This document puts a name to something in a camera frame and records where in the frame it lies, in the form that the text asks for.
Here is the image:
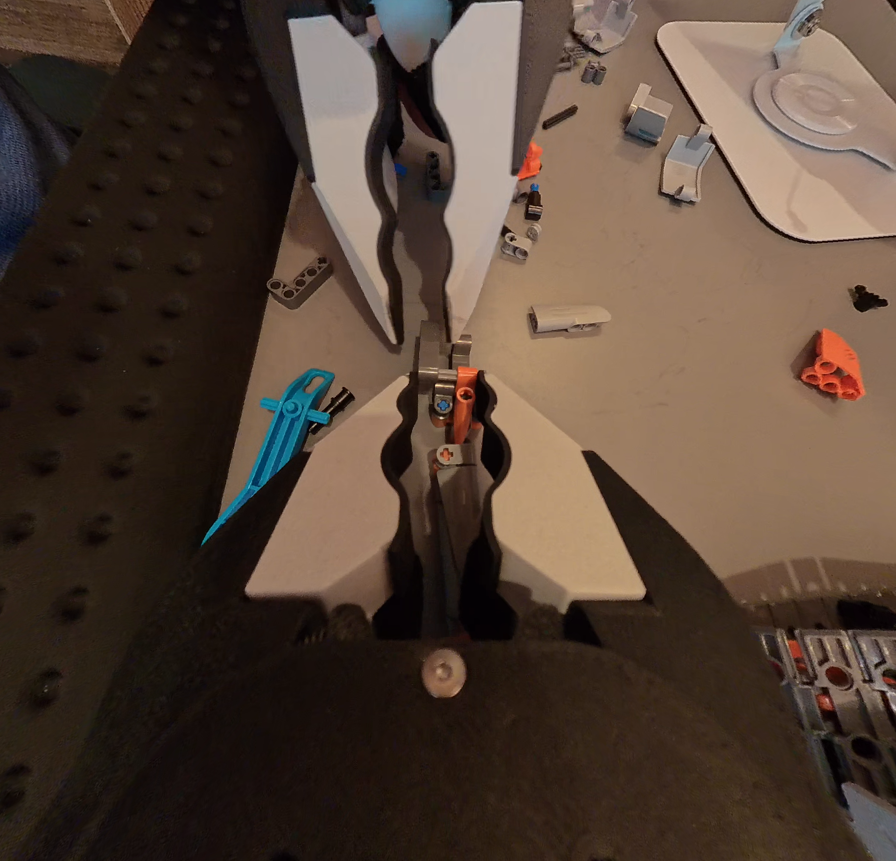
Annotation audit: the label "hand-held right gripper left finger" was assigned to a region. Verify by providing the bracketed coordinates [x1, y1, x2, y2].
[245, 376, 412, 603]

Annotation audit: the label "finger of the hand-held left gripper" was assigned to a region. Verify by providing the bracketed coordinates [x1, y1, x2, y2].
[287, 14, 403, 347]
[430, 0, 526, 337]

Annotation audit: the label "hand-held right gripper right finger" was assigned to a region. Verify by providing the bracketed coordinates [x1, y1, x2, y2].
[482, 375, 648, 606]

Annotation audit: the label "orange wedge brick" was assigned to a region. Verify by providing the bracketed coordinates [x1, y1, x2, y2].
[797, 329, 867, 401]
[452, 367, 482, 450]

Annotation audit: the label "grey orange brick assembly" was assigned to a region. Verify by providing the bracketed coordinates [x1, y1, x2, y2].
[416, 320, 484, 428]

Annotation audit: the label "blue plastic brick tool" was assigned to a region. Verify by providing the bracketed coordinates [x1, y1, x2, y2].
[202, 369, 336, 547]

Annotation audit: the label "black connector pin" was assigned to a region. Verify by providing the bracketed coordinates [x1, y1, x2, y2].
[315, 387, 354, 428]

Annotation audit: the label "scattered small grey connector bricks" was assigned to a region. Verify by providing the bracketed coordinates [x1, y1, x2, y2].
[559, 42, 611, 86]

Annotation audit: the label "grey angled beam brick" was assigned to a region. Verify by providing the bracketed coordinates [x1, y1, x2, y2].
[266, 257, 332, 310]

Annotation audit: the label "light grey angular panel brick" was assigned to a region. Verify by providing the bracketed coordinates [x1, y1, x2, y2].
[624, 84, 674, 144]

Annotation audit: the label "light grey curved panel brick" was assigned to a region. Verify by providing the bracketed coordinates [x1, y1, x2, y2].
[658, 124, 716, 205]

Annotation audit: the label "person's blue trouser leg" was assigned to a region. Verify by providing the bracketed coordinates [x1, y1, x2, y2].
[0, 63, 71, 281]

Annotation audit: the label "grey tracked toy robot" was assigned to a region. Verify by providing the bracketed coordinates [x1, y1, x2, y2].
[759, 623, 896, 861]

